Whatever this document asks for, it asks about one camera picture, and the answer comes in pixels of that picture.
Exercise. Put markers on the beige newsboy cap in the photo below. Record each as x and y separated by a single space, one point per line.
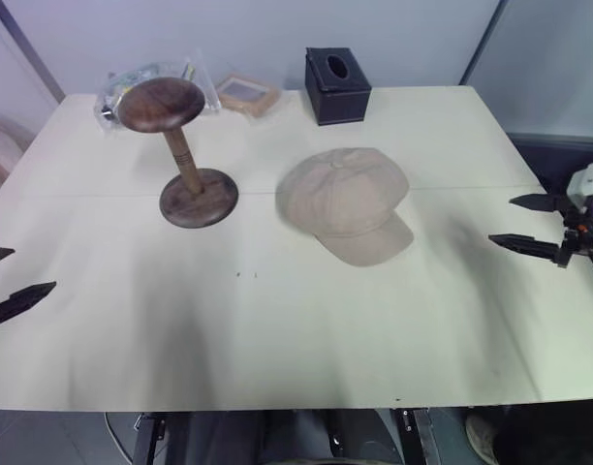
342 194

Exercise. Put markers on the black leather tissue box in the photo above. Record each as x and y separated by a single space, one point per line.
342 99

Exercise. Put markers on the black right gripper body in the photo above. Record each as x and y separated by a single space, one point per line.
575 239

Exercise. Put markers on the black metal table leg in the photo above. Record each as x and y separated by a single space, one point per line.
415 436
146 438

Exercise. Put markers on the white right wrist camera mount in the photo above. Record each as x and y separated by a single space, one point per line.
589 181

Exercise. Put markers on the clear plastic bag of items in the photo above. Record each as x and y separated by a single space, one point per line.
113 87

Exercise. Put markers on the worn grey shoe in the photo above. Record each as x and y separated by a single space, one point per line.
483 438

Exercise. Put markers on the dark wooden hat stand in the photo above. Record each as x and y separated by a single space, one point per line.
157 104

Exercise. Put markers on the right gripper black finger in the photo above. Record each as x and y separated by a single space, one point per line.
529 245
539 202

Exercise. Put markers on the light wooden picture frame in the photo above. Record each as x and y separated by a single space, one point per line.
248 94

